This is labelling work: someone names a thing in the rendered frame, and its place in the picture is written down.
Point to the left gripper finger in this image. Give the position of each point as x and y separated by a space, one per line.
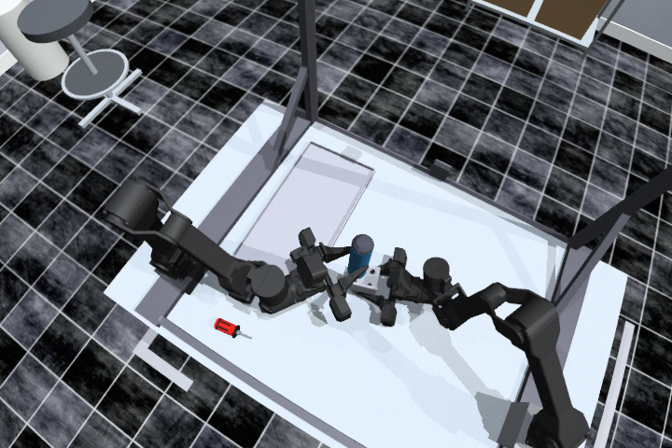
385 268
378 300

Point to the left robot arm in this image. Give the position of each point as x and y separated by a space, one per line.
533 327

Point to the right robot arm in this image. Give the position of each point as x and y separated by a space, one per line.
133 210

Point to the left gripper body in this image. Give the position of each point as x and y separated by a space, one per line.
389 311

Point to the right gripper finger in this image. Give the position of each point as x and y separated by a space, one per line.
333 253
348 280

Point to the grey l-shaped bracket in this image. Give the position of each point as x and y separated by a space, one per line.
361 284

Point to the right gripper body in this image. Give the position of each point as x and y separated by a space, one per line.
337 302

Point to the red screwdriver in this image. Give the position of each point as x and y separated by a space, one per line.
229 328

